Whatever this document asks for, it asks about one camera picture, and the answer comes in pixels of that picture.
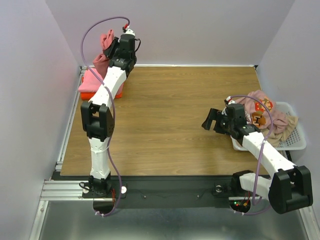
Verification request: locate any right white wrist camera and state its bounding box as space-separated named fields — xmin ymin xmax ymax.
xmin=224 ymin=96 xmax=237 ymax=107

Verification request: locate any white plastic laundry basket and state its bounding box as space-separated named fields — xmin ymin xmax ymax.
xmin=230 ymin=101 xmax=308 ymax=152

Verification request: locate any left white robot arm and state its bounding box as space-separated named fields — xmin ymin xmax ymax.
xmin=80 ymin=32 xmax=139 ymax=197

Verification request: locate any mauve pixel print t shirt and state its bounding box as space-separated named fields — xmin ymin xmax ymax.
xmin=235 ymin=90 xmax=289 ymax=134

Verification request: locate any folded pink t shirt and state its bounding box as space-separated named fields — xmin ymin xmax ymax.
xmin=78 ymin=67 xmax=126 ymax=95

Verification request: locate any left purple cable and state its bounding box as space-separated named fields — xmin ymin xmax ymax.
xmin=81 ymin=16 xmax=131 ymax=218

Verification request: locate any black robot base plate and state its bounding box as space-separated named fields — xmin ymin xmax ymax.
xmin=82 ymin=175 xmax=261 ymax=210

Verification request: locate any dusty rose t shirt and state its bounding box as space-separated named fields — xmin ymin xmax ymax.
xmin=93 ymin=29 xmax=115 ymax=79

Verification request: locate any beige t shirt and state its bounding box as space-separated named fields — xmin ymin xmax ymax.
xmin=267 ymin=115 xmax=299 ymax=148

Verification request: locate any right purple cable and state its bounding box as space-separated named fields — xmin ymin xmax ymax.
xmin=229 ymin=94 xmax=274 ymax=216

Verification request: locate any folded orange t shirt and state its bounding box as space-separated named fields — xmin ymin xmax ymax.
xmin=79 ymin=74 xmax=124 ymax=101

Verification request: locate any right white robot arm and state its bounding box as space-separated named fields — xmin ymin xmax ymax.
xmin=201 ymin=103 xmax=314 ymax=214

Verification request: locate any purple cable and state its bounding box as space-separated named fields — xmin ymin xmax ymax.
xmin=229 ymin=94 xmax=274 ymax=216
xmin=81 ymin=16 xmax=131 ymax=218

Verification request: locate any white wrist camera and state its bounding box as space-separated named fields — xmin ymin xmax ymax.
xmin=122 ymin=23 xmax=136 ymax=36
xmin=224 ymin=96 xmax=237 ymax=107

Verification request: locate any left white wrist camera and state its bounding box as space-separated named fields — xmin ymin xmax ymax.
xmin=122 ymin=23 xmax=136 ymax=36

